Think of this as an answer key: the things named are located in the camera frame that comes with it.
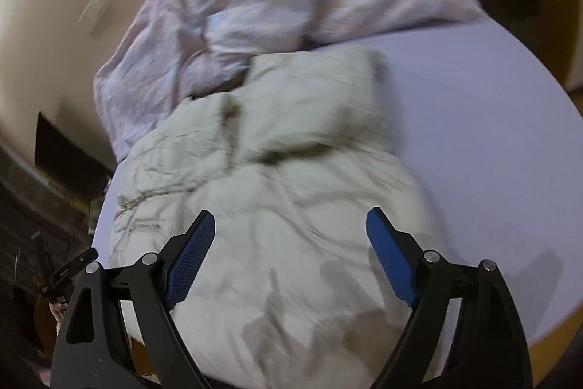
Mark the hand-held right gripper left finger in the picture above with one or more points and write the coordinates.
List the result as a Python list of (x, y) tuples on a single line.
[(191, 254)]

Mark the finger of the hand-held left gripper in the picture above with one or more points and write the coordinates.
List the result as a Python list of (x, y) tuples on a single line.
[(73, 266)]

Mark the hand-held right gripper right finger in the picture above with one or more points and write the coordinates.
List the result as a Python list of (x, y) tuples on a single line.
[(391, 257)]

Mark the off-white puffer jacket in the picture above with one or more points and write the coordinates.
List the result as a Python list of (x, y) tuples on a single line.
[(296, 234)]

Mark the person's left hand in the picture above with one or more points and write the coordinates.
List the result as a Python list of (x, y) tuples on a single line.
[(57, 314)]

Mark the white wall switch plate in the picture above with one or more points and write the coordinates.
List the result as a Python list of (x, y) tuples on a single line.
[(94, 10)]

